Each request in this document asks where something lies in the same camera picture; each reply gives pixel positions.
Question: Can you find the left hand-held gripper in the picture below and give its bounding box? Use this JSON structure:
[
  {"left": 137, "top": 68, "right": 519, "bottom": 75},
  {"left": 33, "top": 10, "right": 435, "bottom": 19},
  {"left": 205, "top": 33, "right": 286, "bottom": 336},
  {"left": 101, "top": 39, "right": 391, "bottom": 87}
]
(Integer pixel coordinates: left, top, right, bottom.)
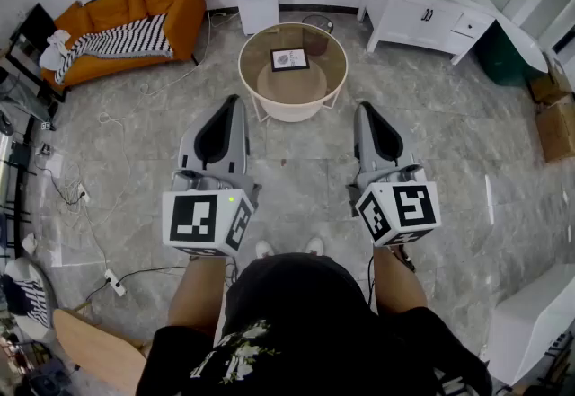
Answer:
[{"left": 161, "top": 93, "right": 262, "bottom": 258}]

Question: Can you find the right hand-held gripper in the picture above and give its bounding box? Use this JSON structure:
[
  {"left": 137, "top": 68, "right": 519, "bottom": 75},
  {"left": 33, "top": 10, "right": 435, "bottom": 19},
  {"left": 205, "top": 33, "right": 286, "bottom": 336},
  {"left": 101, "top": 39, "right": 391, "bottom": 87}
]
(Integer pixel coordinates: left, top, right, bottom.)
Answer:
[{"left": 346, "top": 101, "right": 442, "bottom": 248}]

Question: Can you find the black framed leaf picture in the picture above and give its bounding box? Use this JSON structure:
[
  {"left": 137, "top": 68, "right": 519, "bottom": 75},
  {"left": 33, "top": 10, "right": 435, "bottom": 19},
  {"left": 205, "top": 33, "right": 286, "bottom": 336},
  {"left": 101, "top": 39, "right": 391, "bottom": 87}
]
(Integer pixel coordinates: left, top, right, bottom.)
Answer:
[{"left": 269, "top": 47, "right": 311, "bottom": 73}]

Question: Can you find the person's left forearm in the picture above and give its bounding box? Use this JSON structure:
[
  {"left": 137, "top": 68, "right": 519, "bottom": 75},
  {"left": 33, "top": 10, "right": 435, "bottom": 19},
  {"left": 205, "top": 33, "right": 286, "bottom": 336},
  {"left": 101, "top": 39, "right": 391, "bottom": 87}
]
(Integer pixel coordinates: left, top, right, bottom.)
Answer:
[{"left": 166, "top": 254, "right": 226, "bottom": 338}]

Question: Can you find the person's right forearm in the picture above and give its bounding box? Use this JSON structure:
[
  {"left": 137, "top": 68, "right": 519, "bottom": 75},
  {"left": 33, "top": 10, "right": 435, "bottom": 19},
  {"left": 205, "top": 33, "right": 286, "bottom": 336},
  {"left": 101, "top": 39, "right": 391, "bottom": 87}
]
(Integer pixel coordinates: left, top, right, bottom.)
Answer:
[{"left": 372, "top": 244, "right": 429, "bottom": 318}]

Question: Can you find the round glass coffee table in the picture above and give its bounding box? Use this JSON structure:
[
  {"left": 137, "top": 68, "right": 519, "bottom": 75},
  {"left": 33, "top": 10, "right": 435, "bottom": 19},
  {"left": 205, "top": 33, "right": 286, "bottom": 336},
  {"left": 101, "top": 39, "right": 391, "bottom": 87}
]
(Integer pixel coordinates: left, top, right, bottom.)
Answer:
[{"left": 237, "top": 22, "right": 349, "bottom": 124}]

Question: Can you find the orange sofa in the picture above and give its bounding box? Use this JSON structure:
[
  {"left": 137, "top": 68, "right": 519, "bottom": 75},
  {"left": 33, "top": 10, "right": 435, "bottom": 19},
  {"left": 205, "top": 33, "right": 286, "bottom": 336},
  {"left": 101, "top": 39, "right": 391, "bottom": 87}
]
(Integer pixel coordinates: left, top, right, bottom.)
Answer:
[{"left": 40, "top": 0, "right": 208, "bottom": 92}]

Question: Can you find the black white striped blanket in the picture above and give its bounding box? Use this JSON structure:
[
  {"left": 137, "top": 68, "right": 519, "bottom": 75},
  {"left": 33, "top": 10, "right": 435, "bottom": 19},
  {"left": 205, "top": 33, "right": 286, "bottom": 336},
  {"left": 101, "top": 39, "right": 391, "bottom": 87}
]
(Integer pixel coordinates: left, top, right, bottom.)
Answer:
[{"left": 53, "top": 13, "right": 174, "bottom": 85}]

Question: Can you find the white sink cabinet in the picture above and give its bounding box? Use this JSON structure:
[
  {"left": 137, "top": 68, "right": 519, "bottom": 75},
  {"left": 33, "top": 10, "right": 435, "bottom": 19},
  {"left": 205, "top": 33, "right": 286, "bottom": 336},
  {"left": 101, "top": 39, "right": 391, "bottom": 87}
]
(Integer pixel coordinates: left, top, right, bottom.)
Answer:
[{"left": 357, "top": 0, "right": 498, "bottom": 66}]

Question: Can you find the green bin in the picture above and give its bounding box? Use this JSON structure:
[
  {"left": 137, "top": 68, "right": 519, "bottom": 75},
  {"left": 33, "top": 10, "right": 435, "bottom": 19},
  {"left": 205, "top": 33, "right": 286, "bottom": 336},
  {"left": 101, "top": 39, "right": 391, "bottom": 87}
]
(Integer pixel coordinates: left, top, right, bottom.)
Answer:
[{"left": 474, "top": 21, "right": 536, "bottom": 88}]

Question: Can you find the white curved board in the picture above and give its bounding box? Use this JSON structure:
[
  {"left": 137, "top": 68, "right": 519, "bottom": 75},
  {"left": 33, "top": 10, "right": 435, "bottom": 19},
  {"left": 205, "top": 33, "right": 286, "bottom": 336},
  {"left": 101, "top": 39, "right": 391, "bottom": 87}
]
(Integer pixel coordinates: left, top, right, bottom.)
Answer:
[{"left": 462, "top": 0, "right": 550, "bottom": 75}]

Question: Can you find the large cardboard box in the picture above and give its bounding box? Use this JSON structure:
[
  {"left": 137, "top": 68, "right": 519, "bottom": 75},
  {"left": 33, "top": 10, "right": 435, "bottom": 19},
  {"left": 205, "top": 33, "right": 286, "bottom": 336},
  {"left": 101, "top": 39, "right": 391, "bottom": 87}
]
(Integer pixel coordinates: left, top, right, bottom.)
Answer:
[{"left": 534, "top": 96, "right": 575, "bottom": 164}]

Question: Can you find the small cardboard box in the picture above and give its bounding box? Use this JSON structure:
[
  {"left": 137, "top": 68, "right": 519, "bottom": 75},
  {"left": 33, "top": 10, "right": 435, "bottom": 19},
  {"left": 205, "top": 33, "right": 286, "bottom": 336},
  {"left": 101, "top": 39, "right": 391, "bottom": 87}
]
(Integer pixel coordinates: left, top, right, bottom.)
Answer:
[{"left": 527, "top": 68, "right": 575, "bottom": 106}]

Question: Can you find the white crumpled cloth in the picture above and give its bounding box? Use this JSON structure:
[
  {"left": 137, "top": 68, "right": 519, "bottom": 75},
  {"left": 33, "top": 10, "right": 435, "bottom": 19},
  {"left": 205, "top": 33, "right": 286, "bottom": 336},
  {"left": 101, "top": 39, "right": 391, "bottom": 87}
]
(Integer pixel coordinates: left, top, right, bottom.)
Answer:
[{"left": 39, "top": 29, "right": 73, "bottom": 71}]

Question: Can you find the person's black printed shirt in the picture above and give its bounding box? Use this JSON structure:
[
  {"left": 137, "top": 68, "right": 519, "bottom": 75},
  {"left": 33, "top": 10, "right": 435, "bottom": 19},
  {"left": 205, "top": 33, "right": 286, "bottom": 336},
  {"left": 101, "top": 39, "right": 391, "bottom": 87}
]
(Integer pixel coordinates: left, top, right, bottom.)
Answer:
[{"left": 137, "top": 252, "right": 494, "bottom": 396}]

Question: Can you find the black metal rack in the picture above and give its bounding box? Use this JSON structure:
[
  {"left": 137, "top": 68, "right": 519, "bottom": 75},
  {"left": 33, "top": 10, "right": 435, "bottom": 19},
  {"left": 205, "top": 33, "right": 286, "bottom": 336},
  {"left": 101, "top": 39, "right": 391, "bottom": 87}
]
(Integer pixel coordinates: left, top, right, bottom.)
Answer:
[{"left": 0, "top": 140, "right": 38, "bottom": 260}]

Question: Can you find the black glass tv stand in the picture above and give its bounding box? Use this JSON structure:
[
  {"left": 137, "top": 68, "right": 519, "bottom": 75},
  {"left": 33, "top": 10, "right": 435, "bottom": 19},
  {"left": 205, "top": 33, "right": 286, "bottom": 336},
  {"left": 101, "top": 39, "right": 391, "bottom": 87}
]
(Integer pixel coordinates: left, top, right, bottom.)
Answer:
[{"left": 0, "top": 2, "right": 68, "bottom": 104}]

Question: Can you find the white shell chair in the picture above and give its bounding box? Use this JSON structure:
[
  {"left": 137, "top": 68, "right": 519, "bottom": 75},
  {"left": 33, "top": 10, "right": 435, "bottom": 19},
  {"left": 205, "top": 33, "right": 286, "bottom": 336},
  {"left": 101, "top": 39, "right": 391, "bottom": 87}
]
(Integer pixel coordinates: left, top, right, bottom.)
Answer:
[{"left": 0, "top": 257, "right": 58, "bottom": 344}]

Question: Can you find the white low cabinet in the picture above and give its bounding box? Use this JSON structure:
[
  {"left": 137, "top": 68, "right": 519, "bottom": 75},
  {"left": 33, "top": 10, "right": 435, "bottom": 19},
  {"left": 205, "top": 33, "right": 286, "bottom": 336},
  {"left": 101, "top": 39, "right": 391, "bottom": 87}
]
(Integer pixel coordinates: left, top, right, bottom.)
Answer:
[{"left": 487, "top": 263, "right": 575, "bottom": 386}]

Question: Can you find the wooden chair seat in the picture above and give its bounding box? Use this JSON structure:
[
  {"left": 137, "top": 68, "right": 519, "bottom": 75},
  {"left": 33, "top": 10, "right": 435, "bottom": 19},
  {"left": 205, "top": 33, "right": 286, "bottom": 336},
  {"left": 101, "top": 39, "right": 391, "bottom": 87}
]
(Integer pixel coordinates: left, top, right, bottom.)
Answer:
[{"left": 52, "top": 308, "right": 152, "bottom": 396}]

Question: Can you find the black white striped cushion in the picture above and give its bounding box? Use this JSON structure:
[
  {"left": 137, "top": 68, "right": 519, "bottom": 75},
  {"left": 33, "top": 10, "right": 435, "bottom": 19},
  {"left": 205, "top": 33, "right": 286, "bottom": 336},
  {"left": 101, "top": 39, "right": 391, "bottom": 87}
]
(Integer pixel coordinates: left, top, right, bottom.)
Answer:
[{"left": 2, "top": 275, "right": 50, "bottom": 328}]

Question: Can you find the long white floor cable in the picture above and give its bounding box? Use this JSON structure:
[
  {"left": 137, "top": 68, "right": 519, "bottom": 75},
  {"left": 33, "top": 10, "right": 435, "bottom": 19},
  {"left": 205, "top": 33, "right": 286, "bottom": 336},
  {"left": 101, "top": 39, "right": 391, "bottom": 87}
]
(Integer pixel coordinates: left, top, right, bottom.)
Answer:
[{"left": 84, "top": 7, "right": 242, "bottom": 227}]

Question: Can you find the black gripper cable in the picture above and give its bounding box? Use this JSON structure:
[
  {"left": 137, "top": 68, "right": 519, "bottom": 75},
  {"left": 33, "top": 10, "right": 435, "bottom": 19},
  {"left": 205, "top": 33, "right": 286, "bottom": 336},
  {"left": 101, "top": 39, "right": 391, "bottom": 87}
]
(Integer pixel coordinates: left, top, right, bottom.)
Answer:
[{"left": 367, "top": 244, "right": 417, "bottom": 308}]

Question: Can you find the black wire wastebasket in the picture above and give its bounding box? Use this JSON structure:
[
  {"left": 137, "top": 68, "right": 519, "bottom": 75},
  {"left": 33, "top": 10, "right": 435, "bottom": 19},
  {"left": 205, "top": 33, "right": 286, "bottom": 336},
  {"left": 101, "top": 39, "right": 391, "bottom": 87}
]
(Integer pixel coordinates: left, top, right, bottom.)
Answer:
[{"left": 301, "top": 13, "right": 335, "bottom": 57}]

